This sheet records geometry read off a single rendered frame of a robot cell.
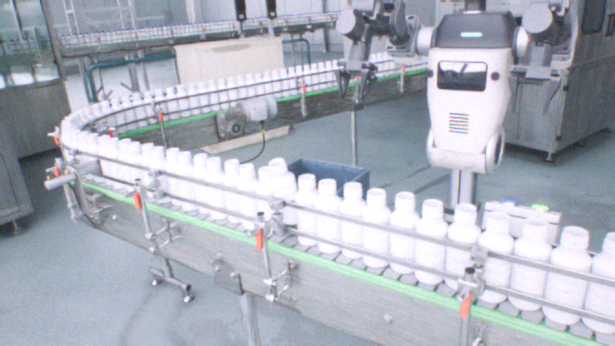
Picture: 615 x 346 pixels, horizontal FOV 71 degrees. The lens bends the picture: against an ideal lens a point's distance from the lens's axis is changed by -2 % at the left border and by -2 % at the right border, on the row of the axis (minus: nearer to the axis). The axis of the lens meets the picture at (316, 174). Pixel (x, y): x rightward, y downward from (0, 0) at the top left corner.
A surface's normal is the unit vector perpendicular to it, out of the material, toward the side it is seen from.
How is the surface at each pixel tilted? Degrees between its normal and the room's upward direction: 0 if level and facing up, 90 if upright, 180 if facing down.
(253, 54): 90
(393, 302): 90
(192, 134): 90
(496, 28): 90
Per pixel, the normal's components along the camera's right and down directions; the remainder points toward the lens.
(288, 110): 0.61, 0.26
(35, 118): 0.83, 0.15
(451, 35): -0.56, 0.33
